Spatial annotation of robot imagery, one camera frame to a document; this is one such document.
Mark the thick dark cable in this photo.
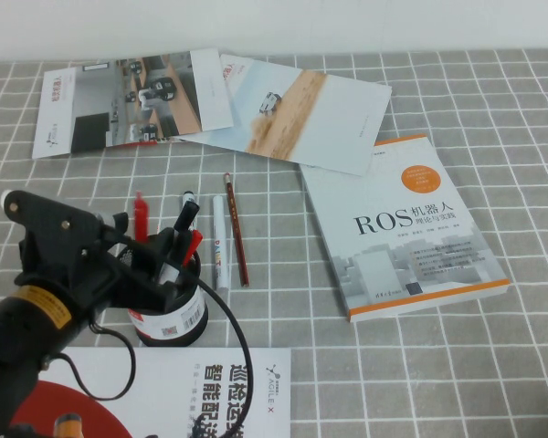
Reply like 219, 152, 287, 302
182, 273, 255, 438

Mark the thin black cable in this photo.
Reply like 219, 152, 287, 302
62, 318, 137, 403

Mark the ROS robot textbook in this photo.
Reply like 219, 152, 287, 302
299, 134, 511, 324

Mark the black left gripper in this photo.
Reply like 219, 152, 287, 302
16, 212, 198, 317

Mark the grey checked tablecloth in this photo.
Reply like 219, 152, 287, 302
0, 45, 548, 438

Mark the white marker with black tip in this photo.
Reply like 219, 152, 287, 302
180, 190, 198, 229

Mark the red pen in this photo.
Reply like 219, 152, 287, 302
133, 191, 150, 244

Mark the red cap marker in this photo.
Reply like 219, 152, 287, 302
182, 229, 206, 268

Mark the office robot photo brochure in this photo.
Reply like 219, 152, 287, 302
30, 48, 235, 161

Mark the short black cap white marker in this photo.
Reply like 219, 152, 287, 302
157, 232, 191, 287

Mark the dark red pencil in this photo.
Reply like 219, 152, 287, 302
222, 172, 250, 288

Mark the red white AgileX brochure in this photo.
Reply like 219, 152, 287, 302
8, 346, 293, 438

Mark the white paint marker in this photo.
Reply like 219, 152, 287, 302
211, 194, 232, 293

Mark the black mesh pen holder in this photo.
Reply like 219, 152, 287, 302
113, 236, 210, 348

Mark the desert vehicle photo brochure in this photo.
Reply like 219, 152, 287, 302
171, 53, 393, 178

